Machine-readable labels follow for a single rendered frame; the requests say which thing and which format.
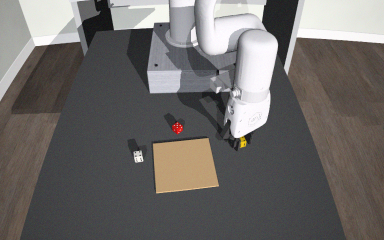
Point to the tan square mat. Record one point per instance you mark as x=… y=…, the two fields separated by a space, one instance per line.
x=184 y=165

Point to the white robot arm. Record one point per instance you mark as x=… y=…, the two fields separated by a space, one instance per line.
x=192 y=23

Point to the red die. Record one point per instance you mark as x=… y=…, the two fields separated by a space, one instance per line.
x=177 y=127

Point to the yellow die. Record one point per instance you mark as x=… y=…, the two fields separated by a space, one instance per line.
x=243 y=142

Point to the white die with black pips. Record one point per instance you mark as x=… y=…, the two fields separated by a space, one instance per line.
x=138 y=156

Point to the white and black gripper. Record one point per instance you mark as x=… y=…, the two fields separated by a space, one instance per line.
x=242 y=118

